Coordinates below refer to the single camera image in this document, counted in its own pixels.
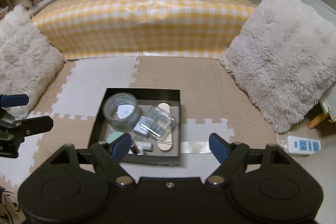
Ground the wooden stick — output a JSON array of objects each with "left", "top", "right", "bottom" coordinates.
[{"left": 157, "top": 102, "right": 175, "bottom": 152}]

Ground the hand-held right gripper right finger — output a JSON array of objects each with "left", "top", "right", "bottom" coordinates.
[{"left": 205, "top": 133, "right": 294, "bottom": 187}]

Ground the green round tape measure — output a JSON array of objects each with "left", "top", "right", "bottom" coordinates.
[{"left": 106, "top": 132, "right": 126, "bottom": 144}]

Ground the clear tape strip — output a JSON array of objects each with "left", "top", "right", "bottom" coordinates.
[{"left": 181, "top": 140, "right": 213, "bottom": 154}]

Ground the wooden furniture leg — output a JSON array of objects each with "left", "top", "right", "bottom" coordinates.
[{"left": 308, "top": 112, "right": 330, "bottom": 130}]

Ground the white fluffy pillow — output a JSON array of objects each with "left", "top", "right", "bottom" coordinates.
[
  {"left": 219, "top": 0, "right": 336, "bottom": 134},
  {"left": 0, "top": 5, "right": 66, "bottom": 119}
]

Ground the clear plastic box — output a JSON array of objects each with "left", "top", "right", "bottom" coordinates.
[{"left": 139, "top": 106, "right": 176, "bottom": 141}]

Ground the clear packing tape roll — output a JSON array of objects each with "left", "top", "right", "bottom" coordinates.
[{"left": 102, "top": 93, "right": 142, "bottom": 132}]

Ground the white foam mat tile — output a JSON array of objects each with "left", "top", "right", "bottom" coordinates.
[
  {"left": 181, "top": 118, "right": 235, "bottom": 155},
  {"left": 52, "top": 57, "right": 141, "bottom": 121},
  {"left": 0, "top": 114, "right": 63, "bottom": 188}
]

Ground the white power cable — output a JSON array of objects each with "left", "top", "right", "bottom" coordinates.
[{"left": 276, "top": 132, "right": 289, "bottom": 147}]

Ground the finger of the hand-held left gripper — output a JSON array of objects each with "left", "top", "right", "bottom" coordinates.
[
  {"left": 12, "top": 116, "right": 54, "bottom": 139},
  {"left": 0, "top": 94, "right": 29, "bottom": 108}
]

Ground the white plug charger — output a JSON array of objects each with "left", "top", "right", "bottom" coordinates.
[{"left": 133, "top": 116, "right": 154, "bottom": 140}]

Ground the white panel heater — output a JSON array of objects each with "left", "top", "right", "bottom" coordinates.
[{"left": 299, "top": 0, "right": 336, "bottom": 119}]

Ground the white power strip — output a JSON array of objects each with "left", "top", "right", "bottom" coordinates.
[{"left": 286, "top": 135, "right": 321, "bottom": 155}]

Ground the patterned cloth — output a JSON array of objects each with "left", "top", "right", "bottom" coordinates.
[{"left": 0, "top": 186, "right": 21, "bottom": 224}]

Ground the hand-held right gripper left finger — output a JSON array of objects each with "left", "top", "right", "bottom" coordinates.
[{"left": 45, "top": 133, "right": 134, "bottom": 187}]

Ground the white plastic handled holder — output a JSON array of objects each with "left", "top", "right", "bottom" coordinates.
[{"left": 129, "top": 140, "right": 153, "bottom": 155}]

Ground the black box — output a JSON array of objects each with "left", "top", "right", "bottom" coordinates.
[{"left": 89, "top": 88, "right": 182, "bottom": 167}]

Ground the yellow checked blanket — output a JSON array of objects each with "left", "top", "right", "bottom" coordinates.
[{"left": 31, "top": 0, "right": 258, "bottom": 60}]

